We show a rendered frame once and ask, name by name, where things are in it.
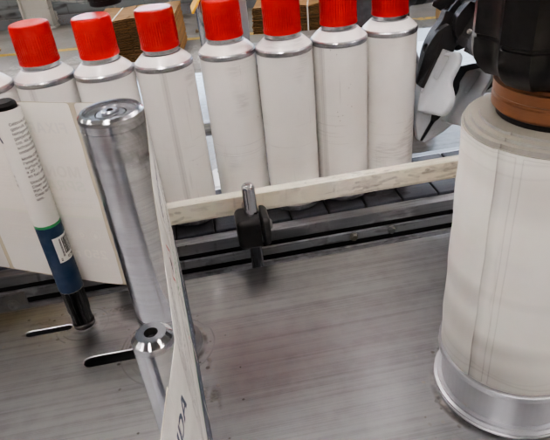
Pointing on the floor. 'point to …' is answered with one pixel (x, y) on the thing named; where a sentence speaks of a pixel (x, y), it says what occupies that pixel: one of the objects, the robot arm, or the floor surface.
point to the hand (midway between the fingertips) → (422, 126)
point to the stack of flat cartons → (123, 31)
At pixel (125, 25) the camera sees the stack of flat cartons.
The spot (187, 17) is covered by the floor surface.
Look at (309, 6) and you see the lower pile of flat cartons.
